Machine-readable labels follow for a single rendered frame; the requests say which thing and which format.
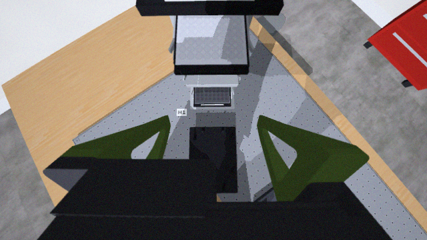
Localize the black well plate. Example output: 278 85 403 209
193 87 231 107
135 0 284 16

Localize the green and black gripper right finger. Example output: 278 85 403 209
257 115 370 201

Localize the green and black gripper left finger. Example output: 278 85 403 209
60 115 171 159

